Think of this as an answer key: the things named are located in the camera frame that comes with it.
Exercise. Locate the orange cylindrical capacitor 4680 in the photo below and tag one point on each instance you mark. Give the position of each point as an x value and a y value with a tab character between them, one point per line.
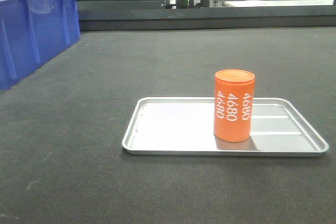
233	104

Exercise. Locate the silver metal flat tray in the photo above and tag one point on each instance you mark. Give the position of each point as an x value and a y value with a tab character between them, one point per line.
184	126

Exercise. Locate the blue plastic crate on conveyor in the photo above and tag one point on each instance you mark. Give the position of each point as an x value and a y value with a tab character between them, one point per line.
32	33

